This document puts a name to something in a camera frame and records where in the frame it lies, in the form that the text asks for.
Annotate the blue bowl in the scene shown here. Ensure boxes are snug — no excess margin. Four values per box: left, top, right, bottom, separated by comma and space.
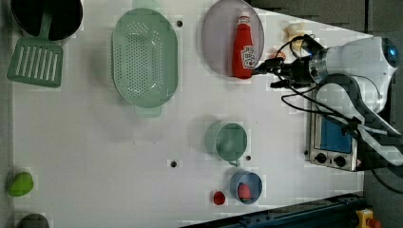
229, 170, 262, 204

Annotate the red strawberry toy in bowl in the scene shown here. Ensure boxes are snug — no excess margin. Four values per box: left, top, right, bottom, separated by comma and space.
238, 183, 251, 201

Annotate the green perforated colander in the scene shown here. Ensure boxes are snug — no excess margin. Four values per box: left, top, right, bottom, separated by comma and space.
111, 0, 179, 118

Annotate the black pot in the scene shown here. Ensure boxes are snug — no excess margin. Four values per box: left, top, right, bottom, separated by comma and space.
10, 0, 83, 41

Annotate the blue metal frame rail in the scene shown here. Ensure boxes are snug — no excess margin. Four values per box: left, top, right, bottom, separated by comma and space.
181, 194, 367, 228

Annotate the green mug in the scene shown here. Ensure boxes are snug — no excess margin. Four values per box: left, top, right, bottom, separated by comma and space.
204, 122, 248, 167

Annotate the lilac round plate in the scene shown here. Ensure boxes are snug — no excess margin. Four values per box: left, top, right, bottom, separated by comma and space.
201, 0, 264, 77

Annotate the peeled banana toy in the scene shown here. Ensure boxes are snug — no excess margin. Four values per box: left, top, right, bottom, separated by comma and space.
283, 23, 305, 51

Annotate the yellow red emergency button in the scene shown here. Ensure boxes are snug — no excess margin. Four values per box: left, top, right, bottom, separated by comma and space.
355, 209, 382, 228

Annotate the orange slice toy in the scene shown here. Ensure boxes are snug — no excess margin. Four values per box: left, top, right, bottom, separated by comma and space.
273, 51, 286, 60

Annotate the silver black toaster oven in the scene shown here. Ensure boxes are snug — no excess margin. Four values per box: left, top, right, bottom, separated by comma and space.
308, 91, 393, 173

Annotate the green slotted spatula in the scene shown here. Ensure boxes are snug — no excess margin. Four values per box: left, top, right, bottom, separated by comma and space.
7, 12, 64, 88

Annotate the green pear toy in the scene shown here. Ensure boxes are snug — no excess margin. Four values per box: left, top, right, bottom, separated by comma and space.
9, 172, 34, 197

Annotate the red ketchup bottle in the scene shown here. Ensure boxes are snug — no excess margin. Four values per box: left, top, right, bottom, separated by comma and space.
232, 11, 256, 80

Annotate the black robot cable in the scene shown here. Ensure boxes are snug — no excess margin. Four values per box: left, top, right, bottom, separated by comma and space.
273, 33, 403, 195

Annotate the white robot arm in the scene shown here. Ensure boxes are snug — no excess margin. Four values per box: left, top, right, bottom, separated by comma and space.
252, 35, 402, 166

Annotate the grey round object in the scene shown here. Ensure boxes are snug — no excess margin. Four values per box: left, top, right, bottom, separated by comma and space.
16, 214, 49, 228

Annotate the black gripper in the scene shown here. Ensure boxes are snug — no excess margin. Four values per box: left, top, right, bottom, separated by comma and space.
252, 57, 314, 88

